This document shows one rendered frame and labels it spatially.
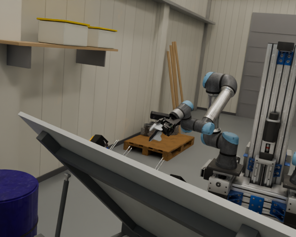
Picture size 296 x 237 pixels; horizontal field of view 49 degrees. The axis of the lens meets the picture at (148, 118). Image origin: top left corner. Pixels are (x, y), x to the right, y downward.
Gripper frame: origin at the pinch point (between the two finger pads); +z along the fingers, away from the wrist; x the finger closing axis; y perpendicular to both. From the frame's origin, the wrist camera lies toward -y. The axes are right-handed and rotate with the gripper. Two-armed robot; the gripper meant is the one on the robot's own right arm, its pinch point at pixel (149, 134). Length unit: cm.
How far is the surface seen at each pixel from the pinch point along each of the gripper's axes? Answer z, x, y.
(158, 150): -206, 316, -138
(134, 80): -283, 272, -266
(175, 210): 54, -52, 53
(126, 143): -189, 329, -200
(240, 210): 55, -73, 69
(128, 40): -285, 191, -282
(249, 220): 56, -72, 72
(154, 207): 56, -50, 47
